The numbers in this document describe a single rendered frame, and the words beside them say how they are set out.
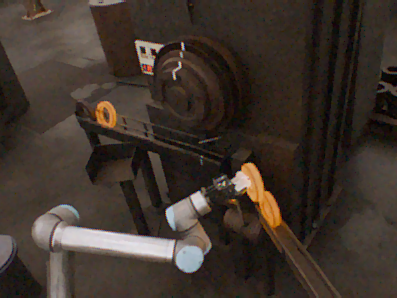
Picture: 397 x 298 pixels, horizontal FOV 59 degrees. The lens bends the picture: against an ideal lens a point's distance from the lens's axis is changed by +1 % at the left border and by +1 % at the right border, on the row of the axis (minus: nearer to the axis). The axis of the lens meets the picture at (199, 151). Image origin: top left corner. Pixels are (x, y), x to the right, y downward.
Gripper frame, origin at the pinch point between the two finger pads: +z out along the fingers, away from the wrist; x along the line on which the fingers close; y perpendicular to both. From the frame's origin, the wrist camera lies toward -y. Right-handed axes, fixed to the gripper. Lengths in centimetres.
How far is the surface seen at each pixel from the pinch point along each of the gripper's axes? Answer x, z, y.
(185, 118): 42.0, -11.9, 12.5
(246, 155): 28.4, 5.3, -14.7
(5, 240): 61, -134, -13
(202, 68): 38, 5, 33
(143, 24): 88, -8, 44
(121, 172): 69, -61, -17
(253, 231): 6.2, -9.8, -40.3
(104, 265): 56, -105, -66
